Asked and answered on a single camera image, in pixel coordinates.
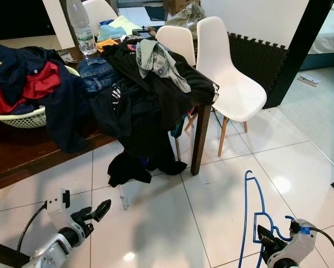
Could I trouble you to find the blue plastic hanger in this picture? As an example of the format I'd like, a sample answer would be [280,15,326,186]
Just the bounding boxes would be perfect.
[238,170,310,268]

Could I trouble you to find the grey-green shorts dark waistband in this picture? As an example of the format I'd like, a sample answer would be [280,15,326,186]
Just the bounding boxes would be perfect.
[136,39,192,94]

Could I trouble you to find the clear plastic piece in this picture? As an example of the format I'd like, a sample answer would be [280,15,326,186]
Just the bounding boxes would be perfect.
[118,185,130,211]

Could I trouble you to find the small black garment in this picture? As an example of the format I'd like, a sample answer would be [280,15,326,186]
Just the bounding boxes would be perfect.
[107,151,154,188]

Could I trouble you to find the dark wooden table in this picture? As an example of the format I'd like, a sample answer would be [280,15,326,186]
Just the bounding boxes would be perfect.
[0,33,219,194]

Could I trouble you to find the navy blue jacket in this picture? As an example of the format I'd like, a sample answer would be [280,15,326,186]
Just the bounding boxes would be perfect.
[0,44,93,155]

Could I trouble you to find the black clothes heap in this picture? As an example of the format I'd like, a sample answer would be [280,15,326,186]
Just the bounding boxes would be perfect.
[89,36,219,176]

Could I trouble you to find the white laundry basket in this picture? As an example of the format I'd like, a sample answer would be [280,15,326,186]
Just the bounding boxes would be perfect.
[0,105,49,130]

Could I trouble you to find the blue jeans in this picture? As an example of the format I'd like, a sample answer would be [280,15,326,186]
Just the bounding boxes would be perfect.
[78,57,123,97]

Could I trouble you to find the red garment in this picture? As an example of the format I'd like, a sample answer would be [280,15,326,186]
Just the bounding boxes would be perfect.
[0,61,62,116]

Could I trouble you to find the white plastic chair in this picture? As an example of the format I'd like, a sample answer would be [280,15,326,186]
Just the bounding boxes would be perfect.
[195,16,268,158]
[155,25,199,69]
[82,0,116,28]

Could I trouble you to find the orange packet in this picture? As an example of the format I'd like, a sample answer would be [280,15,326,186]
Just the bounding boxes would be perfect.
[97,38,120,52]

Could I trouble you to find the small white flat object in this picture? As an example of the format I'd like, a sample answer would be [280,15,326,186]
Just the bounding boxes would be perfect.
[297,73,322,87]

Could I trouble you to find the light blue cloth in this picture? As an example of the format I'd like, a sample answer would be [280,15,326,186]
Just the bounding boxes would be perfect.
[97,23,126,42]

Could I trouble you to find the black foam puzzle mat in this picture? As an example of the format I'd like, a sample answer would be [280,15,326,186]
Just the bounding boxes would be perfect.
[227,32,290,104]

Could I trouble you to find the clear plastic water bottle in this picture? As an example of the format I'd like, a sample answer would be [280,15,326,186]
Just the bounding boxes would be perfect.
[66,0,98,56]

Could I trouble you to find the pale yellow cloth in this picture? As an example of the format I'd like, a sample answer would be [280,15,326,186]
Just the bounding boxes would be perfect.
[106,15,141,37]

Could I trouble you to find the olive green bag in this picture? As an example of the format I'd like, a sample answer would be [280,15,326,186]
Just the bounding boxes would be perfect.
[164,3,208,35]

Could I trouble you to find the white bed mattress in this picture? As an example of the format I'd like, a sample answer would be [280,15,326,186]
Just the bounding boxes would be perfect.
[300,6,334,70]

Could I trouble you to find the brown cardboard box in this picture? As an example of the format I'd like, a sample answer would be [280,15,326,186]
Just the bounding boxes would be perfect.
[163,0,195,15]

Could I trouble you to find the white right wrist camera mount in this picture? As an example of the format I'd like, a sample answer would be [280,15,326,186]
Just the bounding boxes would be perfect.
[279,219,317,267]

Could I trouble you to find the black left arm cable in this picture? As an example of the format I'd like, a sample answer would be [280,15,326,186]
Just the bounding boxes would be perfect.
[17,202,49,255]

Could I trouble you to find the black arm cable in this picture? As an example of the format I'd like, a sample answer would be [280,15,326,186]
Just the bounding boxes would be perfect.
[309,226,334,268]
[17,202,49,255]

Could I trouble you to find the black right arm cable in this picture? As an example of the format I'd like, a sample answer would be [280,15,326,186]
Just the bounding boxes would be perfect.
[309,226,334,268]

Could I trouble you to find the black door frame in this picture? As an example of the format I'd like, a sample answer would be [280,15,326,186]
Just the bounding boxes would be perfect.
[263,0,334,109]

